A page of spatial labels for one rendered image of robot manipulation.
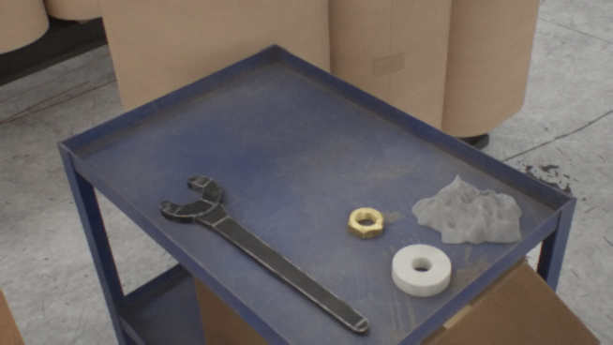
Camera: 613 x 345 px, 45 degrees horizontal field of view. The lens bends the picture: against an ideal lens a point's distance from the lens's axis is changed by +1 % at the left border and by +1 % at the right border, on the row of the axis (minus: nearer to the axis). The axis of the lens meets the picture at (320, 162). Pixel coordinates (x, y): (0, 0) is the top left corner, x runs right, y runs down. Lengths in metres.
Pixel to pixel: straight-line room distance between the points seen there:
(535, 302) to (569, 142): 1.75
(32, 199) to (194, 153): 1.52
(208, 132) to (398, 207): 0.35
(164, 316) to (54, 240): 1.07
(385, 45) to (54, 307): 1.17
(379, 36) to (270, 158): 0.72
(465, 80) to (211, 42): 0.99
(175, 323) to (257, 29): 0.58
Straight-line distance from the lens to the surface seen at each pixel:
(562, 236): 1.07
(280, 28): 1.51
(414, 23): 1.84
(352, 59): 1.81
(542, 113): 2.88
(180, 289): 1.47
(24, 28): 3.11
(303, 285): 0.92
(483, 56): 2.21
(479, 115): 2.32
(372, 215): 1.01
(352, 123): 1.21
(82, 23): 3.35
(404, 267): 0.93
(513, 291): 1.04
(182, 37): 1.47
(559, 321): 1.05
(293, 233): 1.00
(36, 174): 2.75
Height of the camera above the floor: 1.56
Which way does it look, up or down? 37 degrees down
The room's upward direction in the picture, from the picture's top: 2 degrees counter-clockwise
